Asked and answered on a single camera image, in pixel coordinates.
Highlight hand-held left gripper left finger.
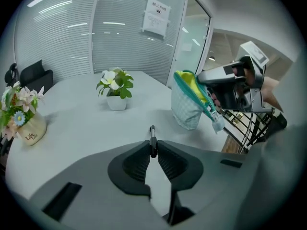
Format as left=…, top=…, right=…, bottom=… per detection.
left=30, top=139, right=166, bottom=230

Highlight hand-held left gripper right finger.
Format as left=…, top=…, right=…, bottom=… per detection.
left=157, top=139, right=262, bottom=227

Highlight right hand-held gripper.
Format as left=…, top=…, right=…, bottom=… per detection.
left=197, top=41, right=273, bottom=114

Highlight light green pencil pouch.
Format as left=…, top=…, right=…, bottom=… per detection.
left=171, top=69, right=225, bottom=135

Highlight black pen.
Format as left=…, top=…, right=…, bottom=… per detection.
left=149, top=125, right=158, bottom=158

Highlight person's right forearm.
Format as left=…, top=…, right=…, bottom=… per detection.
left=261, top=77, right=285, bottom=112

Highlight person's right hand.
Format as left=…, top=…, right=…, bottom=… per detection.
left=244, top=69, right=256, bottom=86

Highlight black metal railing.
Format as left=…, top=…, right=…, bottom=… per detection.
left=222, top=106, right=287, bottom=150

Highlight frosted glass door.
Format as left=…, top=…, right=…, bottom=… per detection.
left=175, top=0, right=212, bottom=91

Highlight pink flowers in cream pot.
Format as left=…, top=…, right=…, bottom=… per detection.
left=0, top=81, right=48, bottom=146

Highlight white flowers in white pot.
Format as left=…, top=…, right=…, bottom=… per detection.
left=96, top=67, right=134, bottom=111

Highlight white paper notice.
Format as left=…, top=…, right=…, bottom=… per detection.
left=140, top=0, right=171, bottom=40

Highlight black mesh office chair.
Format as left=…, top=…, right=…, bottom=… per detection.
left=19, top=59, right=54, bottom=94

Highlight black high-back office chair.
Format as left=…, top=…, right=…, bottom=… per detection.
left=4, top=63, right=20, bottom=88

